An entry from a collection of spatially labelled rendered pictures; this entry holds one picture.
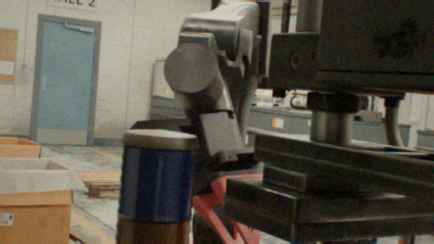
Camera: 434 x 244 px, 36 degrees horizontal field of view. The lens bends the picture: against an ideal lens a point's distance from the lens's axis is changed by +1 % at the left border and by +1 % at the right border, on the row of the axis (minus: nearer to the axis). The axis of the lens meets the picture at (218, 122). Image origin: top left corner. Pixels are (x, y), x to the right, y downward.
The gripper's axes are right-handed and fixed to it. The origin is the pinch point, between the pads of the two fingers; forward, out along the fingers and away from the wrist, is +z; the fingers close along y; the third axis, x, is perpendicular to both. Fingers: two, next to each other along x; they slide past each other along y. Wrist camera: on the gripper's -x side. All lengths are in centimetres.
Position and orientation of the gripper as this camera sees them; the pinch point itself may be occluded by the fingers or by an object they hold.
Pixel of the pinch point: (243, 242)
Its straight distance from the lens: 73.8
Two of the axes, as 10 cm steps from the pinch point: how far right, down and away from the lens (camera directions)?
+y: 4.7, -4.0, -7.9
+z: 2.5, 9.1, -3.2
